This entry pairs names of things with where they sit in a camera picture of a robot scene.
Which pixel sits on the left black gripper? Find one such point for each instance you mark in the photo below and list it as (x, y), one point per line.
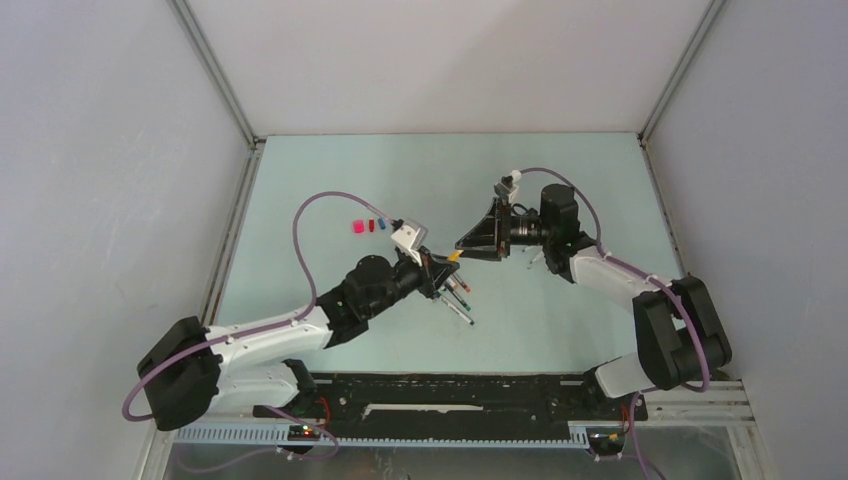
(433, 272)

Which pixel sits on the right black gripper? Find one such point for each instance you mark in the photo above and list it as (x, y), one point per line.
(490, 239)

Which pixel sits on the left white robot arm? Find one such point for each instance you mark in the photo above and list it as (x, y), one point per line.
(194, 370)

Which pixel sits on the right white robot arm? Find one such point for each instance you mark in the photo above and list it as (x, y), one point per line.
(680, 339)

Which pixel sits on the red gel pen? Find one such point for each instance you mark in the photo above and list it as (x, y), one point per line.
(462, 283)

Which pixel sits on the green gel pen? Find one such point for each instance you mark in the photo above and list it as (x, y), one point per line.
(458, 299)

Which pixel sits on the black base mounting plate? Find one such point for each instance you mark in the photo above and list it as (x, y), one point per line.
(475, 406)

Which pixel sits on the grey cable duct rail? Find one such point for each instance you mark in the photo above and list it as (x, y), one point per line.
(288, 434)

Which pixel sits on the right aluminium frame post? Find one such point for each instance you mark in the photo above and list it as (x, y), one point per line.
(684, 63)

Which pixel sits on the aluminium frame post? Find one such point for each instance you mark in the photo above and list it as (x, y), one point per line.
(185, 14)
(684, 63)

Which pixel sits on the left aluminium frame post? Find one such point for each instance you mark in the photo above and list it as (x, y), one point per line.
(185, 14)

